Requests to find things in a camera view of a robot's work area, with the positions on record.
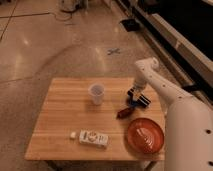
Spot wooden table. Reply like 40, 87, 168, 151
25, 78, 165, 161

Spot small white cube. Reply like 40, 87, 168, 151
69, 132, 77, 139

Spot orange round plate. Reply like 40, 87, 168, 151
126, 118, 164, 154

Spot black floor plate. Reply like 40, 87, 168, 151
120, 19, 140, 32

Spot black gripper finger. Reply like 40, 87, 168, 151
127, 88, 135, 98
133, 90, 141, 102

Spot dark red snack wrapper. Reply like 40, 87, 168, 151
117, 107, 135, 119

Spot white printed box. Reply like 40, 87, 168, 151
79, 130, 109, 148

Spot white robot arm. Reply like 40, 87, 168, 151
133, 58, 213, 171

